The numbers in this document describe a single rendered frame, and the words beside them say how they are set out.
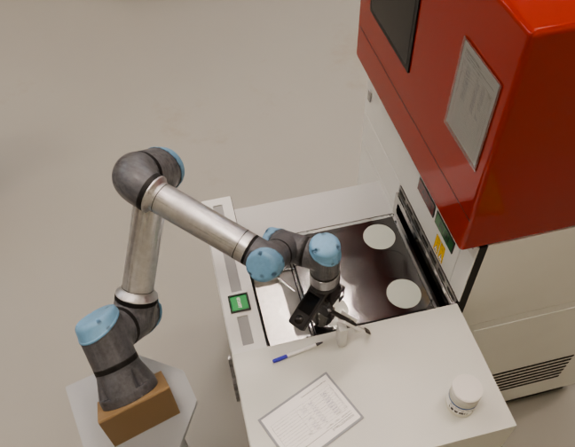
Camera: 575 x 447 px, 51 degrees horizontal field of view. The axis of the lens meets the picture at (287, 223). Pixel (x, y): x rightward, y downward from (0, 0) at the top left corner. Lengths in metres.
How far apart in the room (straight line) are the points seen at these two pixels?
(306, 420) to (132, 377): 0.44
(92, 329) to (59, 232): 1.75
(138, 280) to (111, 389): 0.28
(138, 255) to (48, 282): 1.53
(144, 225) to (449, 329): 0.84
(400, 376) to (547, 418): 1.24
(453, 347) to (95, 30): 3.59
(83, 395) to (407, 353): 0.89
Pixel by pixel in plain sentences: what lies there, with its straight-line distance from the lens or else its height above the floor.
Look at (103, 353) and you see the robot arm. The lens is 1.59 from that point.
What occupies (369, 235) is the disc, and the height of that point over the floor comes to 0.90.
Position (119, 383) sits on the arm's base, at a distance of 1.60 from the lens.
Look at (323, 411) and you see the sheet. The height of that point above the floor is 0.97.
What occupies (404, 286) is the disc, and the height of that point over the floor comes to 0.90.
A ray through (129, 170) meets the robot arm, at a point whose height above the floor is 1.40.
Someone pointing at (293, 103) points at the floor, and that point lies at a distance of 3.75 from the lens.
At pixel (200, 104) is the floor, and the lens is 3.80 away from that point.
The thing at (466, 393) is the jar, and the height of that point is 1.06.
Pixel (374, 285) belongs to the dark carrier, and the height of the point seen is 0.90.
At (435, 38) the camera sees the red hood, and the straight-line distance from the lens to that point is 1.44.
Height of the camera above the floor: 2.40
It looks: 51 degrees down
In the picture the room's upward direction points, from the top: 2 degrees counter-clockwise
